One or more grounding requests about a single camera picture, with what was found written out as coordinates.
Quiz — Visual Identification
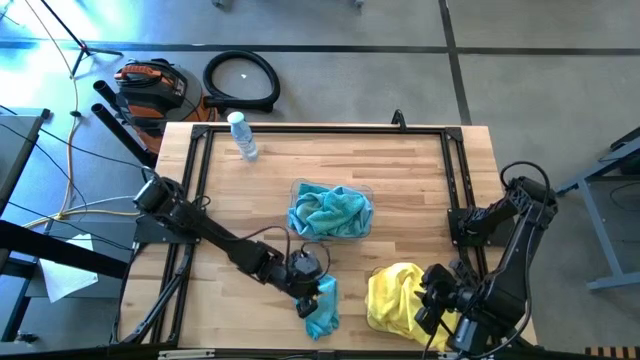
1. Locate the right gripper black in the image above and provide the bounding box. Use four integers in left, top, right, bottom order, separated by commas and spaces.
417, 289, 479, 336

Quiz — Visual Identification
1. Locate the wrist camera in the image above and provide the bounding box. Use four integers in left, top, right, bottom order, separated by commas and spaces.
422, 263, 457, 297
286, 249, 324, 282

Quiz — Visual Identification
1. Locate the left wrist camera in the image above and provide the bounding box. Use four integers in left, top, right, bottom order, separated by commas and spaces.
286, 249, 324, 282

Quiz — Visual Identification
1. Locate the grey side table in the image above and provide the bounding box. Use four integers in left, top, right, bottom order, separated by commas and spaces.
0, 107, 52, 202

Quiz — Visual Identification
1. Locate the black aluminium table frame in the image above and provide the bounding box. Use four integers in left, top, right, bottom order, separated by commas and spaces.
112, 122, 537, 350

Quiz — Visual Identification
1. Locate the grey metal cart frame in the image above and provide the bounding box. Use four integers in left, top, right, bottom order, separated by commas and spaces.
551, 127, 640, 294

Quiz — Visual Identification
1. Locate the black vacuum hose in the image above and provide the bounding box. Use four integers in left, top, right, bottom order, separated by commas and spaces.
202, 49, 282, 114

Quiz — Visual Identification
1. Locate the black desk frame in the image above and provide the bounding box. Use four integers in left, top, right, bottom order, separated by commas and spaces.
0, 219, 129, 345

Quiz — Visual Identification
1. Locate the black tripod stand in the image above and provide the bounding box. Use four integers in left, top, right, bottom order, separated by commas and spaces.
38, 0, 125, 79

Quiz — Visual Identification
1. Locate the orange black shop vacuum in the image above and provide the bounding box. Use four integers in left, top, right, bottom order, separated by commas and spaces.
113, 57, 219, 154

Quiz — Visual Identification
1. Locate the yellow microfiber towel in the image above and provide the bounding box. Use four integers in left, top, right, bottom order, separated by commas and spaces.
366, 262, 451, 346
429, 324, 459, 352

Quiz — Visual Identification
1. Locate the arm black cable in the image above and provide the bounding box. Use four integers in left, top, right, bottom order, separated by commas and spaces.
192, 194, 332, 281
422, 160, 552, 360

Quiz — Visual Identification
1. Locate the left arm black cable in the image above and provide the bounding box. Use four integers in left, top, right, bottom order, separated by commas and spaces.
192, 194, 332, 281

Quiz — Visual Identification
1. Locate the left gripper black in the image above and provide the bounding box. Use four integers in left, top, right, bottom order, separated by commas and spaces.
272, 272, 321, 320

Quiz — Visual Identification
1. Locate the clear plastic water bottle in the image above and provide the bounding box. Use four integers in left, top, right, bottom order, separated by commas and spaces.
226, 110, 260, 162

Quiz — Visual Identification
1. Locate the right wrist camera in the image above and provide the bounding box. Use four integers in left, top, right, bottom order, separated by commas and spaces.
422, 263, 457, 297

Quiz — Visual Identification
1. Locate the dark grey cabinet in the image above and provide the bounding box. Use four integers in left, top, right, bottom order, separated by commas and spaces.
24, 214, 139, 301

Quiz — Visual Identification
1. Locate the yellow extension cable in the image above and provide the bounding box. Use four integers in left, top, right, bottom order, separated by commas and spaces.
22, 0, 142, 230

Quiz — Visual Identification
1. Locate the white paper sheet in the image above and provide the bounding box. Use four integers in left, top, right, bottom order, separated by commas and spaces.
38, 233, 100, 304

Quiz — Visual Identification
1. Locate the black vacuum wand tube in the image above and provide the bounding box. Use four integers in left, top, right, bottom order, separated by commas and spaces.
90, 102, 160, 170
92, 78, 132, 121

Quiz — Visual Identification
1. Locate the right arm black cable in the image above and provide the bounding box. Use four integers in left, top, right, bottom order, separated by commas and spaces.
422, 160, 552, 360

